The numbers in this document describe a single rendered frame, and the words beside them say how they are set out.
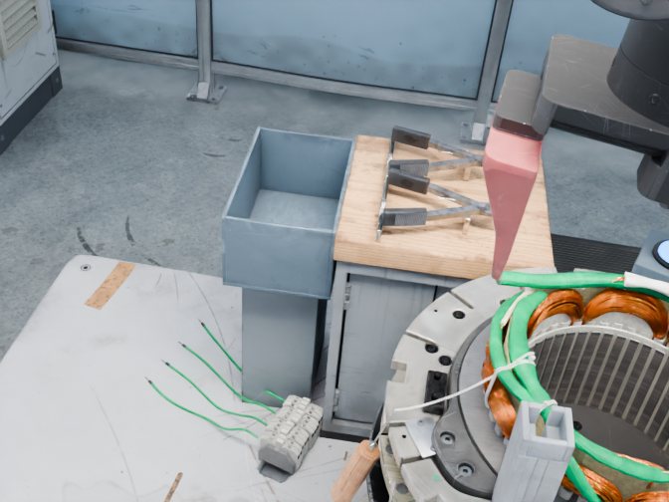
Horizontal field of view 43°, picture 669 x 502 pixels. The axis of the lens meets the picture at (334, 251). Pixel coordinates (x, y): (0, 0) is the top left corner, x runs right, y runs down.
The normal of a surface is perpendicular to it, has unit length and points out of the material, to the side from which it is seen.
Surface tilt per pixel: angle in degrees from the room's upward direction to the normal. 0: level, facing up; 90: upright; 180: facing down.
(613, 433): 0
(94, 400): 0
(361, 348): 90
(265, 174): 90
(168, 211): 0
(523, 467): 90
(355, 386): 90
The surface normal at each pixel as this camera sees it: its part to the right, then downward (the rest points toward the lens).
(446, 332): 0.07, -0.77
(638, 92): -0.84, 0.22
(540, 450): -0.15, 0.62
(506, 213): -0.31, 0.80
